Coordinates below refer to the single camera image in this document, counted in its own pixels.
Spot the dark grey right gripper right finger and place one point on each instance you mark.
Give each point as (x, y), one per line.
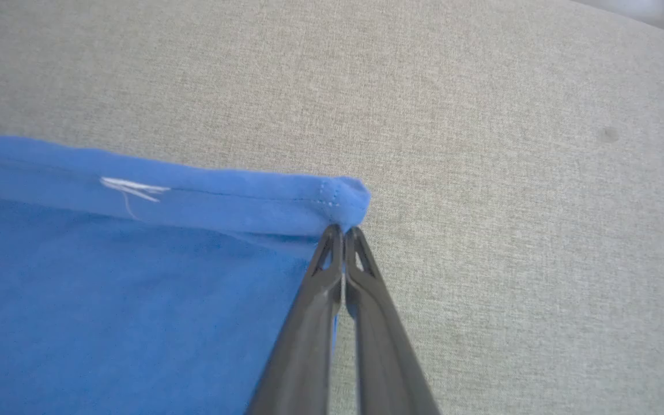
(384, 351)

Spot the blue and white t-shirt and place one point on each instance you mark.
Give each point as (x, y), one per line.
(136, 288)

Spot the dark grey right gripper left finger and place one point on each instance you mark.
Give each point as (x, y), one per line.
(303, 346)

